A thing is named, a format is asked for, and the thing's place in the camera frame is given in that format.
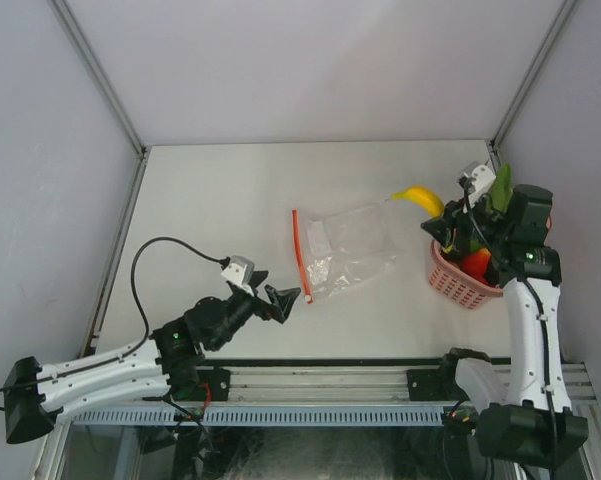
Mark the pink plastic basket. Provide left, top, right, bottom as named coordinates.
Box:
left=427, top=207, right=553, bottom=312

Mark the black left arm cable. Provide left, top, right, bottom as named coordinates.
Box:
left=0, top=237, right=231, bottom=414

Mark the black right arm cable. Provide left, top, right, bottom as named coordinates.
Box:
left=459, top=177, right=559, bottom=471

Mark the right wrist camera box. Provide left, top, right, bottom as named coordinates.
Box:
left=458, top=162, right=496, bottom=206

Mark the red fake tomato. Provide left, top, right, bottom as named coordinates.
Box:
left=460, top=248, right=491, bottom=279

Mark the yellow fake banana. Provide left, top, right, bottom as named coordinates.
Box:
left=390, top=185, right=445, bottom=218

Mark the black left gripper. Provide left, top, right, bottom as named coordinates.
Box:
left=209, top=270, right=298, bottom=351

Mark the green fake leafy vegetable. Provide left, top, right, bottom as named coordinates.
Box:
left=485, top=163, right=513, bottom=219

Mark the perforated cable tray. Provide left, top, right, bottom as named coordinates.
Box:
left=73, top=405, right=450, bottom=427

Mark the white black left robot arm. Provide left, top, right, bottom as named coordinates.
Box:
left=3, top=271, right=302, bottom=444

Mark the clear zip top bag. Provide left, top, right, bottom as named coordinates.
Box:
left=291, top=202, right=400, bottom=304

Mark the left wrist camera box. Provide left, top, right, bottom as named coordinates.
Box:
left=221, top=255, right=255, bottom=296

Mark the aluminium mounting rail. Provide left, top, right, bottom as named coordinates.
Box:
left=79, top=362, right=597, bottom=404

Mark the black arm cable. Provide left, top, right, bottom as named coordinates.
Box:
left=0, top=237, right=231, bottom=414
left=459, top=177, right=559, bottom=471

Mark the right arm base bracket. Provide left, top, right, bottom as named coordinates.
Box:
left=406, top=347, right=492, bottom=402

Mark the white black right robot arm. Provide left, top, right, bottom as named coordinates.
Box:
left=435, top=179, right=589, bottom=475

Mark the aluminium frame post left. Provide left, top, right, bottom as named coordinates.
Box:
left=47, top=0, right=149, bottom=159

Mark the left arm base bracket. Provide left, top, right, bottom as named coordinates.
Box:
left=172, top=367, right=231, bottom=402

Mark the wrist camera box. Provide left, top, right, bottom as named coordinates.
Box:
left=221, top=255, right=255, bottom=296
left=458, top=162, right=496, bottom=206

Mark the aluminium frame post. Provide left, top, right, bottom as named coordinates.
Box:
left=47, top=0, right=149, bottom=159
left=487, top=0, right=581, bottom=160

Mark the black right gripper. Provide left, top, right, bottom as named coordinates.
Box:
left=422, top=189, right=513, bottom=250

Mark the aluminium frame post right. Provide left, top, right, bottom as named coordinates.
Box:
left=487, top=0, right=581, bottom=160

